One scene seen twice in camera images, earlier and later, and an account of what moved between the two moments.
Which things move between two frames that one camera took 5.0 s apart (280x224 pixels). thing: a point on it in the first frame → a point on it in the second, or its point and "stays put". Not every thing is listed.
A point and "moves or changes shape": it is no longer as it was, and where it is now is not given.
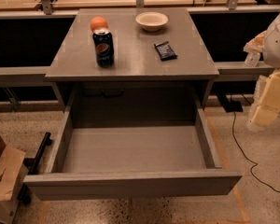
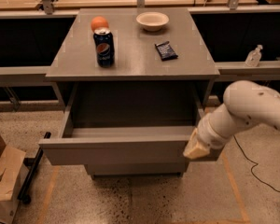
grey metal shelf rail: (241, 72) stays put
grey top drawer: (133, 151) moves or changes shape
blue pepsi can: (104, 48) stays put
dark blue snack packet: (164, 50) stays put
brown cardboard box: (7, 176) stays put
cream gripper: (277, 46) → (209, 135)
